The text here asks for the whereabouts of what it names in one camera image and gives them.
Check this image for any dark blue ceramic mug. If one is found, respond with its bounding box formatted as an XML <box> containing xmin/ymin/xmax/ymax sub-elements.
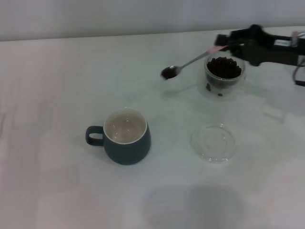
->
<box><xmin>85</xmin><ymin>107</ymin><xmax>152</xmax><ymax>166</ymax></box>

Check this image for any clear glass saucer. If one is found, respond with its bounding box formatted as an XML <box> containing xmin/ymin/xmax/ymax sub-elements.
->
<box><xmin>190</xmin><ymin>123</ymin><xmax>236</xmax><ymax>164</ymax></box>

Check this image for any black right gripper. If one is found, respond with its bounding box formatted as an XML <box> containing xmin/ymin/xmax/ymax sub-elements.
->
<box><xmin>215</xmin><ymin>23</ymin><xmax>277</xmax><ymax>67</ymax></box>

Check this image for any dark cable on arm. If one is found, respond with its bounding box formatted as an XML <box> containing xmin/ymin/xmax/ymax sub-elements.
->
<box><xmin>292</xmin><ymin>56</ymin><xmax>305</xmax><ymax>87</ymax></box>

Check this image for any clear double-wall glass cup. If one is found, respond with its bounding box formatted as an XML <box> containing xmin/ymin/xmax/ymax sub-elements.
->
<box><xmin>197</xmin><ymin>51</ymin><xmax>246</xmax><ymax>100</ymax></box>

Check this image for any pink-handled metal spoon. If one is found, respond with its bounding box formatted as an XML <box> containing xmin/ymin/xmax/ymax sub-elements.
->
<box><xmin>161</xmin><ymin>45</ymin><xmax>229</xmax><ymax>81</ymax></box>

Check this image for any pile of coffee beans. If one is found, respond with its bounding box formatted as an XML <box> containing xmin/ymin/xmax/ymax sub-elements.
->
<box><xmin>206</xmin><ymin>57</ymin><xmax>242</xmax><ymax>79</ymax></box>

